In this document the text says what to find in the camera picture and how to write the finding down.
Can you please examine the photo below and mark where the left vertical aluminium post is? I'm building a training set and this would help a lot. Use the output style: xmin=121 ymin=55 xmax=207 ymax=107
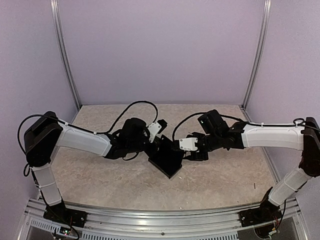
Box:
xmin=50 ymin=0 xmax=82 ymax=111

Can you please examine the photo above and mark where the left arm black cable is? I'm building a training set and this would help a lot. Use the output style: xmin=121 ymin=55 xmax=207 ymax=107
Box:
xmin=94 ymin=100 xmax=160 ymax=136

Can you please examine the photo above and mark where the right vertical aluminium post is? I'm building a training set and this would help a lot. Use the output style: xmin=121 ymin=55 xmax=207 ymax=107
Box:
xmin=241 ymin=0 xmax=272 ymax=111

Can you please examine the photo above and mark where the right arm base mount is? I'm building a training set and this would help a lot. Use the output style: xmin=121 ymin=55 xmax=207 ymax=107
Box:
xmin=238 ymin=187 xmax=282 ymax=227

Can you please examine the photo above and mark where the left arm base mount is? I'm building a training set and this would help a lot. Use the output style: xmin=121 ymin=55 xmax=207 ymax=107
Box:
xmin=43 ymin=201 xmax=88 ymax=228

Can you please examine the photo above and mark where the small circuit board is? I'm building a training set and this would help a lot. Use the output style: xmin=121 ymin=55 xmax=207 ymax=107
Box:
xmin=51 ymin=226 xmax=73 ymax=237

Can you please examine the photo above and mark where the front aluminium frame rail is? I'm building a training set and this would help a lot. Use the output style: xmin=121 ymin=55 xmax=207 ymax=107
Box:
xmin=15 ymin=198 xmax=309 ymax=240

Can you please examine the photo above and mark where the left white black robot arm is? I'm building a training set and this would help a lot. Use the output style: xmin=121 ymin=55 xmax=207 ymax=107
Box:
xmin=18 ymin=111 xmax=168 ymax=223

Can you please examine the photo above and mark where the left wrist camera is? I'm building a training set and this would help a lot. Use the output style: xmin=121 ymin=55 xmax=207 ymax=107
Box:
xmin=147 ymin=119 xmax=168 ymax=143

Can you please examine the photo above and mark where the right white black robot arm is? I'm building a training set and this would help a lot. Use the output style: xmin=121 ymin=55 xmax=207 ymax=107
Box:
xmin=179 ymin=109 xmax=320 ymax=222

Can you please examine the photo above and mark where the vertical aluminium post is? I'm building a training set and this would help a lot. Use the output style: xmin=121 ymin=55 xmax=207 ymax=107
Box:
xmin=50 ymin=0 xmax=82 ymax=111
xmin=241 ymin=0 xmax=272 ymax=111

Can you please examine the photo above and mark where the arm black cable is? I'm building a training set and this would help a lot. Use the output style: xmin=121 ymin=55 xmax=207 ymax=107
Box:
xmin=94 ymin=100 xmax=160 ymax=136
xmin=171 ymin=113 xmax=208 ymax=143

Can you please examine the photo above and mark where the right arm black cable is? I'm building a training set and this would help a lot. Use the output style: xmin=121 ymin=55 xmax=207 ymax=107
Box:
xmin=171 ymin=113 xmax=208 ymax=143

